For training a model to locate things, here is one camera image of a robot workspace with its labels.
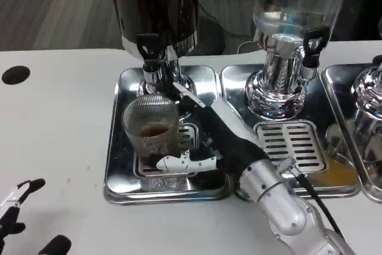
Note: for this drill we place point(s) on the chrome drink dispenser base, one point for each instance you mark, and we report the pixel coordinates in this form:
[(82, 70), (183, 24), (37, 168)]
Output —
[(368, 93)]

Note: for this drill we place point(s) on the clear ribbed glass cup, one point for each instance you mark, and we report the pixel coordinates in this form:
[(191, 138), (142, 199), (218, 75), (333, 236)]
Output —
[(149, 111)]

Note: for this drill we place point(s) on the steel dispenser tray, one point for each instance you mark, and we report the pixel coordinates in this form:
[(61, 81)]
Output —
[(119, 183), (337, 87), (235, 87)]

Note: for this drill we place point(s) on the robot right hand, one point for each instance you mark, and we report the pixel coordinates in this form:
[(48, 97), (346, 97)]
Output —
[(229, 144)]

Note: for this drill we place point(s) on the black round counter hole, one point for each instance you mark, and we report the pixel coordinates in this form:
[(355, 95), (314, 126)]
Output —
[(15, 74)]

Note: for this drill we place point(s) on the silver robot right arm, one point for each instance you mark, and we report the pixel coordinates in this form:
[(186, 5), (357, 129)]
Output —
[(277, 201)]

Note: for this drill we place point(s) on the clear water drink dispenser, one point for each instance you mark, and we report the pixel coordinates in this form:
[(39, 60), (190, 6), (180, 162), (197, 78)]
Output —
[(286, 1)]

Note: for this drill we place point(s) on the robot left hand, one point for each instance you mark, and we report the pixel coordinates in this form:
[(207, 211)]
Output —
[(27, 187)]

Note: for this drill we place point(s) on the steel drip grid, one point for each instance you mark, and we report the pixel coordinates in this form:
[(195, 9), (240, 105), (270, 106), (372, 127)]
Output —
[(298, 141), (186, 134)]

